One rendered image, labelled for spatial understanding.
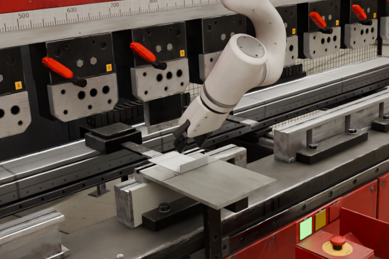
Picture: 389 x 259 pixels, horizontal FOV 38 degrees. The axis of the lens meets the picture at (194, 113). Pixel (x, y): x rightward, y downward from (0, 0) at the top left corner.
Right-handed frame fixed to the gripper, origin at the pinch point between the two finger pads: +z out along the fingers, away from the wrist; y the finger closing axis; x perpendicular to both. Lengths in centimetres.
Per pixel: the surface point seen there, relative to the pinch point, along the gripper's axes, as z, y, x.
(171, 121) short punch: 3.0, -1.3, -8.3
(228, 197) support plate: -6.8, 5.6, 18.4
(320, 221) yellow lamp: 9.7, -28.8, 28.8
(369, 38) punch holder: -7, -80, -11
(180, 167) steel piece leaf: 3.1, 4.4, 4.2
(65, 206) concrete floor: 214, -63, -88
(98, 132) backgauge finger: 23.2, 5.8, -22.7
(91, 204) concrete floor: 207, -76, -81
